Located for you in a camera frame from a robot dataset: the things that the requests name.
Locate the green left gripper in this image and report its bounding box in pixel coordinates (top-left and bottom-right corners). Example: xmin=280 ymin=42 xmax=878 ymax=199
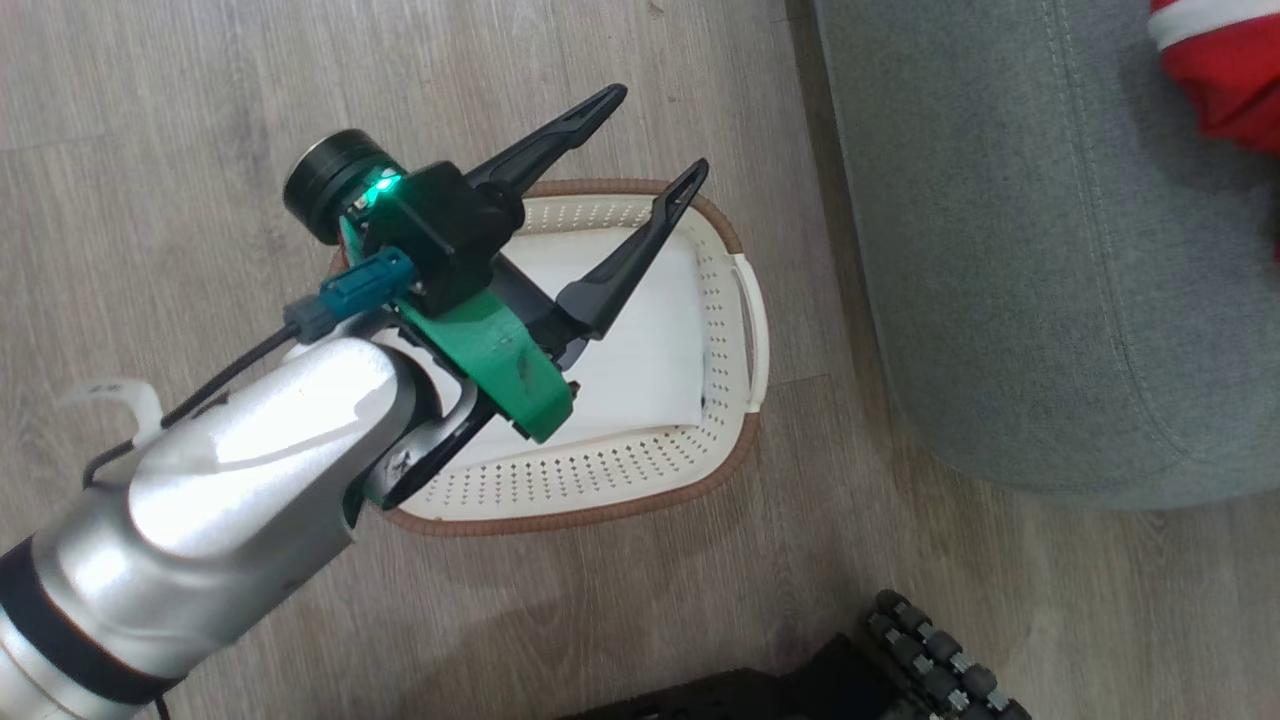
xmin=395 ymin=85 xmax=709 ymax=444

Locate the red white striped garment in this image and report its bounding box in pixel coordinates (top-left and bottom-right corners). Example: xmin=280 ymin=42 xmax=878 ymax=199
xmin=1148 ymin=0 xmax=1280 ymax=156

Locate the white laundry basket brown rim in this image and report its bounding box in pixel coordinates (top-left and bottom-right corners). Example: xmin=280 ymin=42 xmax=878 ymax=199
xmin=330 ymin=178 xmax=771 ymax=538

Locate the grey upholstered sofa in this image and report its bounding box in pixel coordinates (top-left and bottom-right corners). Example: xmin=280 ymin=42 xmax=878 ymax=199
xmin=812 ymin=0 xmax=1280 ymax=511

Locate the black roller wheel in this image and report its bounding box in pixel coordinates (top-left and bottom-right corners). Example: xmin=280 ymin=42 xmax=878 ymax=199
xmin=862 ymin=588 xmax=1033 ymax=720

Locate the blue cable connector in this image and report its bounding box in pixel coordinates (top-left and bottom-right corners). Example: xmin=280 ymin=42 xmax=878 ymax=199
xmin=285 ymin=248 xmax=416 ymax=346

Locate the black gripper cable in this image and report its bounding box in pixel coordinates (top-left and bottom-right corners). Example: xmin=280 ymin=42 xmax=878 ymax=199
xmin=83 ymin=325 xmax=301 ymax=491

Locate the white cable strap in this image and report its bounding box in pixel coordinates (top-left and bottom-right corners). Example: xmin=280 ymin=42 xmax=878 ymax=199
xmin=58 ymin=378 xmax=163 ymax=448

